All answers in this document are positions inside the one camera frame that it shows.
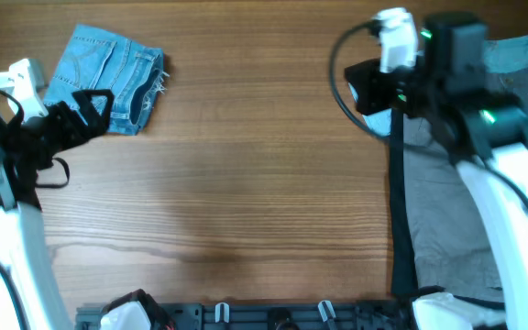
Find black garment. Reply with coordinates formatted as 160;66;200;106
389;113;418;296

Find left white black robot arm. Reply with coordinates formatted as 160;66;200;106
0;89;114;329

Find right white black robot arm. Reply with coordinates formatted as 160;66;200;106
345;7;528;329

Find light blue denim jeans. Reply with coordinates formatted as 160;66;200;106
43;24;169;136

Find white rail clip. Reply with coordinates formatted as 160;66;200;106
214;302;230;324
317;300;336;323

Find light blue t-shirt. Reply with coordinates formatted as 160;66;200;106
362;36;528;136

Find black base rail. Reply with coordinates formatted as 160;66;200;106
74;300;412;330

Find grey shorts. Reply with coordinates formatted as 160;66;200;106
402;68;528;302

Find left white rail clip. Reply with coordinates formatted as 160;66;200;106
214;302;230;324

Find right white rail clip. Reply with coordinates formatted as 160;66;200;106
317;300;336;323

